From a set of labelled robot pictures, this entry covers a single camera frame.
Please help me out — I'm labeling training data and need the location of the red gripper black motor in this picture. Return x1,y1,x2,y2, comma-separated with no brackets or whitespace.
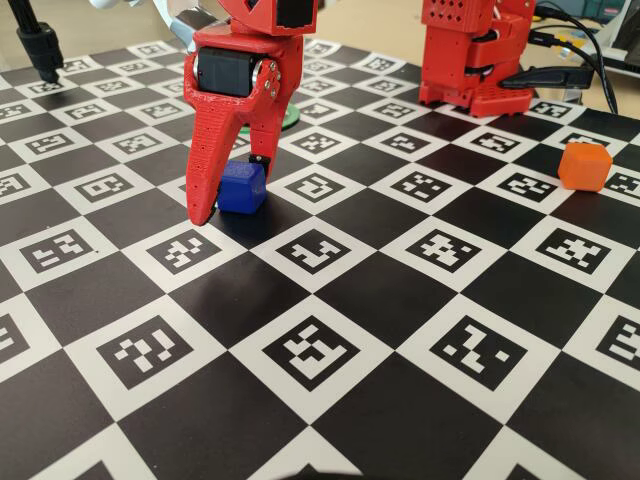
183,19,305,225

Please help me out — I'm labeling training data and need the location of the blue cube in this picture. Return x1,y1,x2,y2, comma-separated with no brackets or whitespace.
217,159,267,216

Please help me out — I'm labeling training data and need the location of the orange cube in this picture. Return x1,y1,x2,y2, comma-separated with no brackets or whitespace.
557,142,614,193

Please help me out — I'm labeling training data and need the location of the black tripod leg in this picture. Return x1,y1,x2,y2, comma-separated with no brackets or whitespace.
9,0,65,84

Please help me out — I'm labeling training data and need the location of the black white marker checkerboard mat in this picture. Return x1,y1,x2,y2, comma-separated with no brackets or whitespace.
0,28,640,480

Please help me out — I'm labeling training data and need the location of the black clamp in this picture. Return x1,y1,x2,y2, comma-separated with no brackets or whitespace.
499,66,596,92

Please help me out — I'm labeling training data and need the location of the teal box with red label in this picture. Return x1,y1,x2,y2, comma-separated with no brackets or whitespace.
549,0,624,21

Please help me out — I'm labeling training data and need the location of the green ring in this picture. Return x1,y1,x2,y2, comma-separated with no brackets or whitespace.
239,102,301,135

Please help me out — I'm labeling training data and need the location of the black cable with plug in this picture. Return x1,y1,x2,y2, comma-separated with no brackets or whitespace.
528,29,601,69

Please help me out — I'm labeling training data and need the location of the thick black cable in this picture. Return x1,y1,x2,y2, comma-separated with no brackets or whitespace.
533,1,621,115

